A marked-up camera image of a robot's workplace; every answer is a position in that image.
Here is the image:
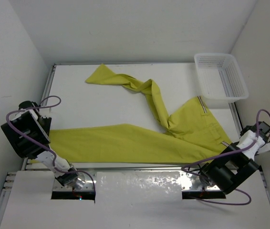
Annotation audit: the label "yellow-green trousers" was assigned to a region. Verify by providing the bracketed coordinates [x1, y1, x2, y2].
[50, 64, 231, 164]

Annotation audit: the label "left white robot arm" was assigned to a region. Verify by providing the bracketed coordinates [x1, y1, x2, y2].
[1, 101, 80, 188]

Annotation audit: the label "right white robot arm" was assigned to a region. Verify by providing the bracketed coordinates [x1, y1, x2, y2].
[202, 122, 270, 195]

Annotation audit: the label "white perforated plastic basket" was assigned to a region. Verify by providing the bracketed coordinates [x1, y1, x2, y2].
[194, 53, 249, 109]

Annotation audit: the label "white front cover board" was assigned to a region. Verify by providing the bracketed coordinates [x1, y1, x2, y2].
[0, 171, 270, 229]

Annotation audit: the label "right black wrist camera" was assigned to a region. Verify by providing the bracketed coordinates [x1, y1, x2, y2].
[256, 122, 270, 155]

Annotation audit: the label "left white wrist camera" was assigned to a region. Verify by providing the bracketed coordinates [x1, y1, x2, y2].
[40, 108, 52, 116]

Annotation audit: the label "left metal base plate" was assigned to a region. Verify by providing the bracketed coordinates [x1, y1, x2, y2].
[52, 173, 96, 192]

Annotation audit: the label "metal base plate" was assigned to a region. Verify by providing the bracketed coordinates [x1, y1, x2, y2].
[180, 171, 220, 191]
[52, 173, 96, 192]

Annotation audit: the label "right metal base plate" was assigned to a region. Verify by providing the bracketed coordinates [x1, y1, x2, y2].
[180, 171, 220, 191]

